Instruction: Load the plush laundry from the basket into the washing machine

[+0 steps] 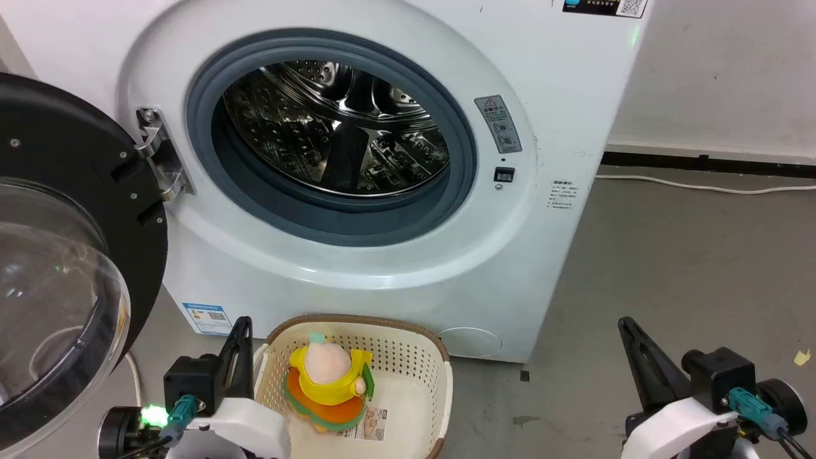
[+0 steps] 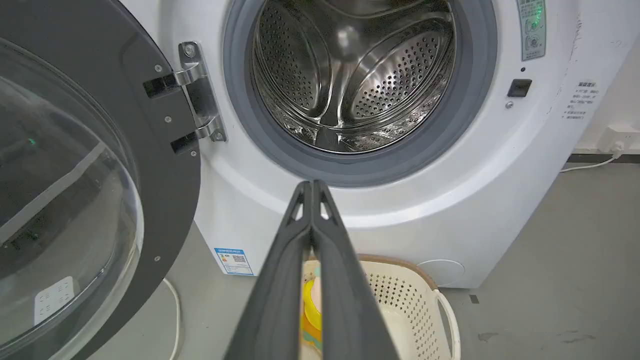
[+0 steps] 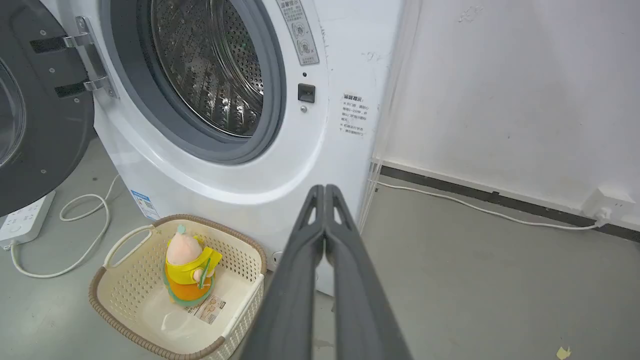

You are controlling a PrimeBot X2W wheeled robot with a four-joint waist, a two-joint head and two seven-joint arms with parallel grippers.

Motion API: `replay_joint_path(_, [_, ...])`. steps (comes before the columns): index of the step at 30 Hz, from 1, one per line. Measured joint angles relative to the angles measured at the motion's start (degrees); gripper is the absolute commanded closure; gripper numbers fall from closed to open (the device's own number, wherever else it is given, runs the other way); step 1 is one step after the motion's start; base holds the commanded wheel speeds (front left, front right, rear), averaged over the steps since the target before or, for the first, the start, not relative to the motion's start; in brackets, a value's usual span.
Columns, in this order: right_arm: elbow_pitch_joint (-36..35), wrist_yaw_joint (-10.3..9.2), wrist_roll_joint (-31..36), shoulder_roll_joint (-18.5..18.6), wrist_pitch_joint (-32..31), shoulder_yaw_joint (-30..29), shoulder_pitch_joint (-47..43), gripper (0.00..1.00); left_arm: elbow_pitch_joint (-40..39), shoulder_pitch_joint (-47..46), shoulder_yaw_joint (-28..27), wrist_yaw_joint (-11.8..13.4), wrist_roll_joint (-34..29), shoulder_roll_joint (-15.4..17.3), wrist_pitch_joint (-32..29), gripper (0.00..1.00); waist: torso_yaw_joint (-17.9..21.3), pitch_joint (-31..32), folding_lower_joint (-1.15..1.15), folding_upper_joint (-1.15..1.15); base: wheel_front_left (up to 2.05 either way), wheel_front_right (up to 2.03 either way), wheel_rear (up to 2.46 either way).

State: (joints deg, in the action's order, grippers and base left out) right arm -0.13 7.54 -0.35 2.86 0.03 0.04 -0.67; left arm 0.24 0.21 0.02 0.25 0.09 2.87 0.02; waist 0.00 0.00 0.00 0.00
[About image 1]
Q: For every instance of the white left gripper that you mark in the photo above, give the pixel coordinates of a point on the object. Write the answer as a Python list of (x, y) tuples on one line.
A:
[(248, 427)]

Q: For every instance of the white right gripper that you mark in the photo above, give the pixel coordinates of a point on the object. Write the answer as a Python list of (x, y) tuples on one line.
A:
[(682, 427)]

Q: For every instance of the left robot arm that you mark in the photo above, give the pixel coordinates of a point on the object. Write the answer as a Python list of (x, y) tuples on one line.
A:
[(121, 433)]

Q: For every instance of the white front-load washing machine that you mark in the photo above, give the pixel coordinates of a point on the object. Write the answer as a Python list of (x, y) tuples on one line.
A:
[(357, 280)]

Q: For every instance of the blue energy label sticker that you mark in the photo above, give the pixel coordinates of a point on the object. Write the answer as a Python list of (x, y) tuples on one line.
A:
[(207, 317)]

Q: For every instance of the yellow orange plush toy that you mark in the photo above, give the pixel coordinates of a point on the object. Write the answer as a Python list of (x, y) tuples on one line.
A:
[(328, 386)]

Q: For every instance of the paper label with barcode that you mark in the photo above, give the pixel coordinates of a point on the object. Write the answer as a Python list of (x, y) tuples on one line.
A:
[(370, 426)]

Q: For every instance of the yellow paper scrap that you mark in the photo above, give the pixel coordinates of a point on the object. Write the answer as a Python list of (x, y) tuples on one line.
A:
[(802, 357)]

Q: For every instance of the white perforated laundry basket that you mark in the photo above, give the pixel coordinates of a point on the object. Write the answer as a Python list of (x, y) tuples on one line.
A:
[(408, 382)]

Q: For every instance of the grey rubber door gasket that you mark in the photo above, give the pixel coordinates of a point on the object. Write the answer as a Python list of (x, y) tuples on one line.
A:
[(268, 204)]

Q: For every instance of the black washer door with glass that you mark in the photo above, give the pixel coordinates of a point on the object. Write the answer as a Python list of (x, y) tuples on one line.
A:
[(64, 268)]

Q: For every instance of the small printed text sticker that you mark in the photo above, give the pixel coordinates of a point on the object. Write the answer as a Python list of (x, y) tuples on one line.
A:
[(563, 194)]

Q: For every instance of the black baseboard strip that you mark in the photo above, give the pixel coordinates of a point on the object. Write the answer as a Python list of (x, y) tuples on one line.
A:
[(707, 160)]

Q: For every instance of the chrome door hinge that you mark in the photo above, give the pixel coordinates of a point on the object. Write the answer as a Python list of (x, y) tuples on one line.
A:
[(162, 159)]

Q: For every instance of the black door lock latch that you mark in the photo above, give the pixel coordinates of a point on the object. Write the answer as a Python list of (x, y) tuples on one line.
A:
[(503, 174)]

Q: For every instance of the stainless steel washer drum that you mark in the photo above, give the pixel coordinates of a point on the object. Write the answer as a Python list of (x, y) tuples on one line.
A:
[(331, 127)]

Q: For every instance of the grey warning sticker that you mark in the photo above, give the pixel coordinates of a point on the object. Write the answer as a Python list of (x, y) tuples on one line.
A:
[(498, 123)]

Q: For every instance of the black sticker with QR code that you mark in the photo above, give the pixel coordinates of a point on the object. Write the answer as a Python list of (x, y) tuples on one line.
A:
[(602, 6)]

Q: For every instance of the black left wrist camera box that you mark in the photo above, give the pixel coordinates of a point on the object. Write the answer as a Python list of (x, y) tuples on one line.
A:
[(191, 381)]

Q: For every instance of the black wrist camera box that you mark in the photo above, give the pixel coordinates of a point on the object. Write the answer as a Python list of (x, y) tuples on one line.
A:
[(191, 381), (723, 379)]

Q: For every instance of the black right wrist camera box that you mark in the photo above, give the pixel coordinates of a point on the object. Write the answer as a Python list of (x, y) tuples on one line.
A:
[(723, 379)]

